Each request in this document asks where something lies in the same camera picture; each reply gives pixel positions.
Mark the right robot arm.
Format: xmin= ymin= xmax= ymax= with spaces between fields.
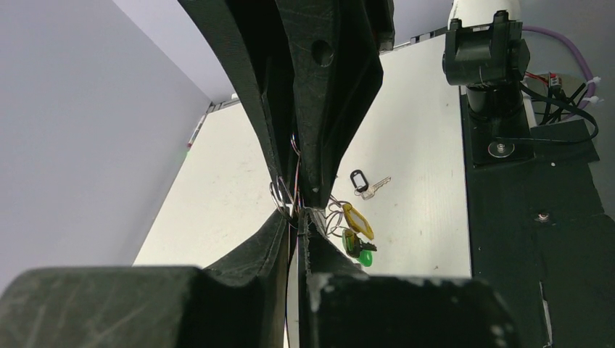
xmin=181 ymin=1 xmax=529 ymax=207

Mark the yellow key tag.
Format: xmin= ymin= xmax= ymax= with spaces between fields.
xmin=342 ymin=203 xmax=375 ymax=241

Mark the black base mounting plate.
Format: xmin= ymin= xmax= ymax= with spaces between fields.
xmin=458 ymin=91 xmax=615 ymax=348

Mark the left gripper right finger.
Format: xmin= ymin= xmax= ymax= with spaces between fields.
xmin=298 ymin=210 xmax=521 ymax=347

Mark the key black tag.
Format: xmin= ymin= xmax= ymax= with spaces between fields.
xmin=350 ymin=170 xmax=392 ymax=200

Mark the green key tag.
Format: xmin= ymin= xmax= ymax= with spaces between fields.
xmin=342 ymin=228 xmax=377 ymax=268

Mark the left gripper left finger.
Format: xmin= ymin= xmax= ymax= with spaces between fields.
xmin=1 ymin=212 xmax=289 ymax=347

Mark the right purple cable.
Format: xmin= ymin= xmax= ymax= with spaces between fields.
xmin=521 ymin=25 xmax=604 ymax=121

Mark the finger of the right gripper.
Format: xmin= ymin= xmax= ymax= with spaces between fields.
xmin=180 ymin=0 xmax=296 ymax=193
xmin=276 ymin=1 xmax=395 ymax=195

